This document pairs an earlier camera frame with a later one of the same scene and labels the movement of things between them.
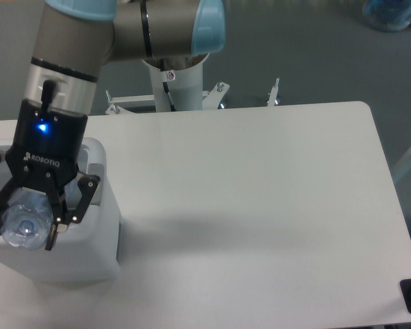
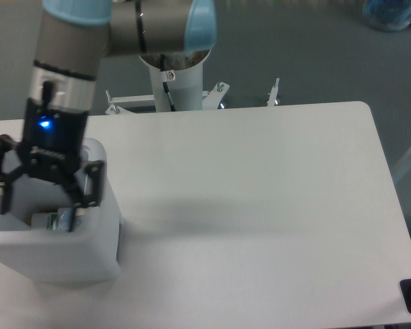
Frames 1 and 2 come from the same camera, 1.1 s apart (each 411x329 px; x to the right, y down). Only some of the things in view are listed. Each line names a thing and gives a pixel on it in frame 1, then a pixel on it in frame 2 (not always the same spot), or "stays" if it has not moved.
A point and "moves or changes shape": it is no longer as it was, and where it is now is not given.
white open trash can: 88,251 stays
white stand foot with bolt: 272,94 stays
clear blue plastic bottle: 27,218 moves or changes shape
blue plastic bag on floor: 395,15 stays
